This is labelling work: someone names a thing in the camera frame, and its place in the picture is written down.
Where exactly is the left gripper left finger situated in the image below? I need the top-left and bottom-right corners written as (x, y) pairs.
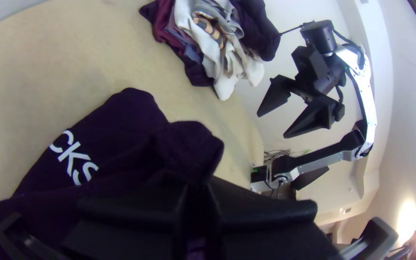
top-left (62, 173), bottom-right (194, 260)

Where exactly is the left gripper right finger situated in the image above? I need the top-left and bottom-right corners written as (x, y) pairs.
top-left (200, 177), bottom-right (340, 260)

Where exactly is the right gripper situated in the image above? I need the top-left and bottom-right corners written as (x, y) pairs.
top-left (257, 45), bottom-right (347, 139)

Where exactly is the black t-shirt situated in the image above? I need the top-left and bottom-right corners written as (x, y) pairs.
top-left (0, 88), bottom-right (225, 260)

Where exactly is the heap of clothes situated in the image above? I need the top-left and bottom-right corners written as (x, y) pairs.
top-left (139, 0), bottom-right (282, 101)

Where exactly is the black cable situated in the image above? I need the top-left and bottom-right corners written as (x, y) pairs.
top-left (332, 28), bottom-right (366, 71)

